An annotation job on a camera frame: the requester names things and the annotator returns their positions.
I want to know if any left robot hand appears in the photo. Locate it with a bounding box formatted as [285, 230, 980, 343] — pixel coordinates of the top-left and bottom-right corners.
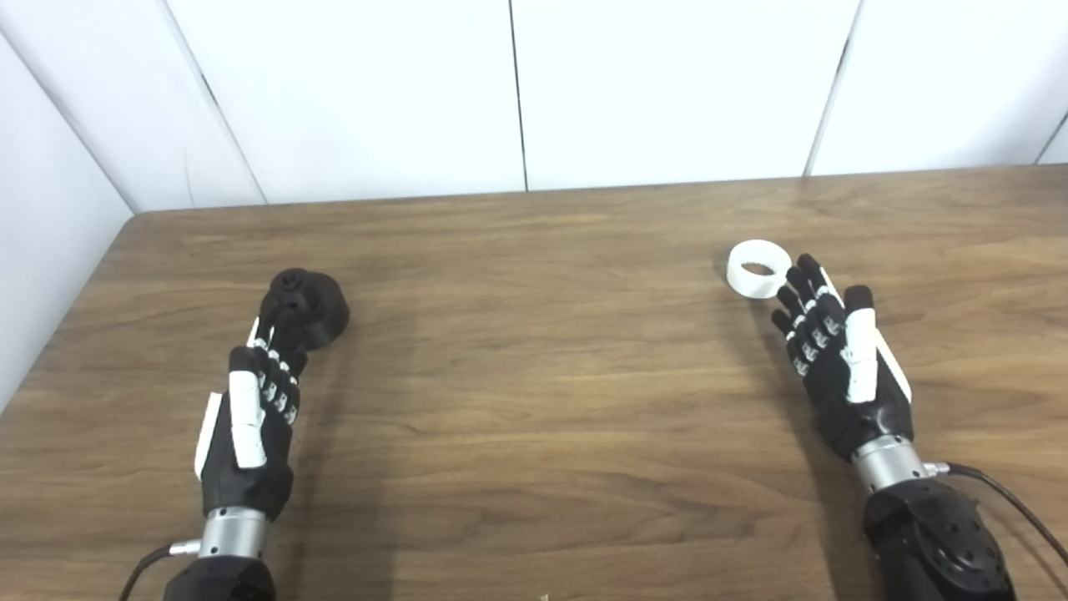
[194, 316, 309, 518]

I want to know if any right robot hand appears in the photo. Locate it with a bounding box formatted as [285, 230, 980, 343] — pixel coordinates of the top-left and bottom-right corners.
[770, 253, 914, 462]

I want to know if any white ring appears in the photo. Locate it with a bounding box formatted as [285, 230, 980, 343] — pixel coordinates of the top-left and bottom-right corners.
[726, 240, 793, 301]

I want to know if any round black part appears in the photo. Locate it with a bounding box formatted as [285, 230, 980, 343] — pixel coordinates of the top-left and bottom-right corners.
[259, 268, 351, 351]

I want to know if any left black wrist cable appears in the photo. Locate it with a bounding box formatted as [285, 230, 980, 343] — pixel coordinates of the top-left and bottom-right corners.
[118, 538, 203, 601]

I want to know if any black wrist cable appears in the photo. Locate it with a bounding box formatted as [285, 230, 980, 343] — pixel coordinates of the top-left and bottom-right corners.
[923, 461, 1068, 568]
[118, 538, 203, 601]

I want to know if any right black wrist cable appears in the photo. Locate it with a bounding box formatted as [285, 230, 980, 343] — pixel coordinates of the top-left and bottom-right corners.
[923, 461, 1068, 568]

